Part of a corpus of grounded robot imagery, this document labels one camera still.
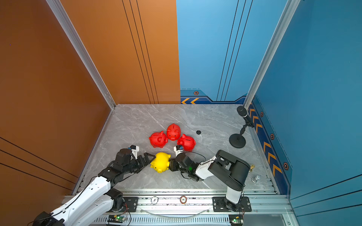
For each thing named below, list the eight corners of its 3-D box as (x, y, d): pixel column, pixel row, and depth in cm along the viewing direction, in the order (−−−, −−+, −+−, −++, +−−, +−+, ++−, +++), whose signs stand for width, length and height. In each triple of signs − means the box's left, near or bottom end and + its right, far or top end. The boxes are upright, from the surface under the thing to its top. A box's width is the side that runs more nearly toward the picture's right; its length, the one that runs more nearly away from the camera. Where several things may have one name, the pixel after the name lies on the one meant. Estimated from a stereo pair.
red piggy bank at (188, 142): (183, 155, 93) (183, 148, 85) (177, 144, 98) (176, 137, 91) (195, 149, 96) (196, 142, 88) (189, 139, 101) (189, 131, 93)
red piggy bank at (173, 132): (167, 143, 99) (166, 135, 91) (168, 131, 105) (167, 123, 97) (180, 142, 99) (180, 135, 91) (181, 131, 105) (180, 123, 97)
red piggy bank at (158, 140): (152, 150, 96) (149, 142, 88) (151, 141, 100) (148, 133, 92) (169, 147, 97) (167, 139, 89) (167, 138, 101) (166, 130, 93)
